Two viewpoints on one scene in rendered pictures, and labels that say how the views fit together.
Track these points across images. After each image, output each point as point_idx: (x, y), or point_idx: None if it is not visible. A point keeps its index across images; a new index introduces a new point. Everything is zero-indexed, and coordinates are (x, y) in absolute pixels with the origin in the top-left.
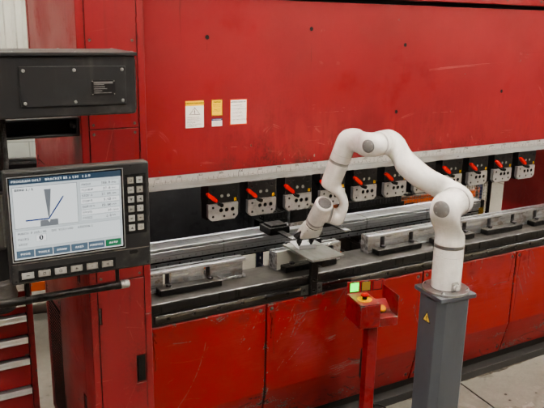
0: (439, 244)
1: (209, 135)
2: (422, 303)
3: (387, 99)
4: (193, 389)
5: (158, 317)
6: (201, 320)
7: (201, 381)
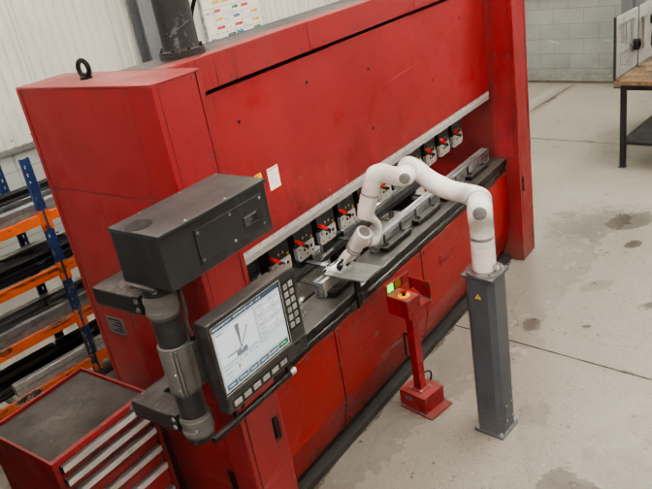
0: (477, 239)
1: None
2: (471, 286)
3: (366, 119)
4: (303, 424)
5: None
6: (296, 366)
7: (307, 414)
